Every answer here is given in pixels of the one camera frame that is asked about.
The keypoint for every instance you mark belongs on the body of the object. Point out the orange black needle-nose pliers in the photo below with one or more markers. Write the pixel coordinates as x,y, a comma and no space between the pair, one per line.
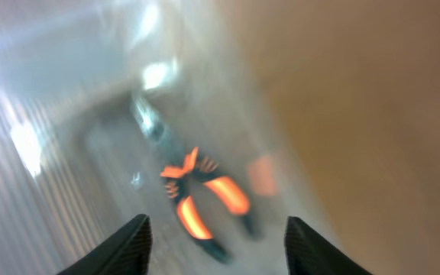
184,170

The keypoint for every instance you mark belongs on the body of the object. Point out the clear plastic container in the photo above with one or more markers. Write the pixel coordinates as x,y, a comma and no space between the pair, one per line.
74,165

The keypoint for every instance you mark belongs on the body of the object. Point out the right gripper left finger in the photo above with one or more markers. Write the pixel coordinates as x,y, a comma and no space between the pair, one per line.
126,252

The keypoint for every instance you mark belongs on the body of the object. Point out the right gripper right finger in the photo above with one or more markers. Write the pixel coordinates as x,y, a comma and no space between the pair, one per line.
309,253

